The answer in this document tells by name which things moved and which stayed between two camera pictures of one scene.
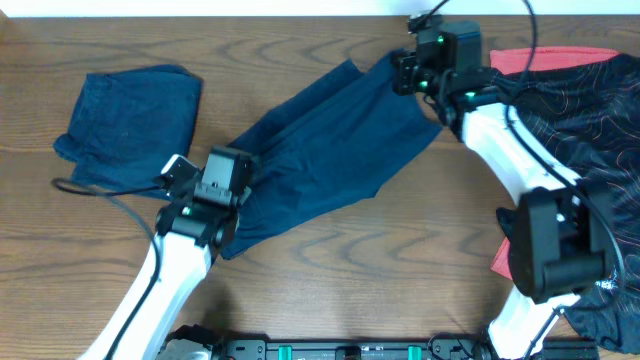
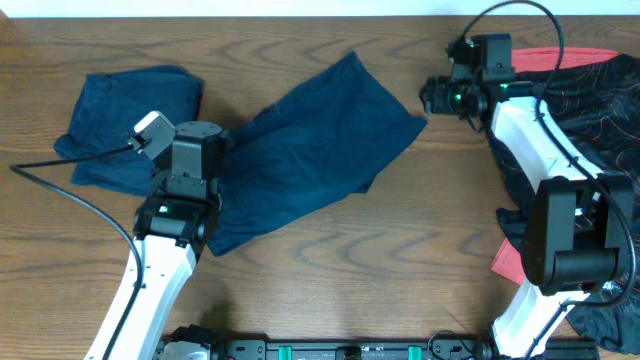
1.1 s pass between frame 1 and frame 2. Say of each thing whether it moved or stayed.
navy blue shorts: moved
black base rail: stayed
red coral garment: stayed
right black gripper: moved
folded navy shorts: stayed
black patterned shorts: stayed
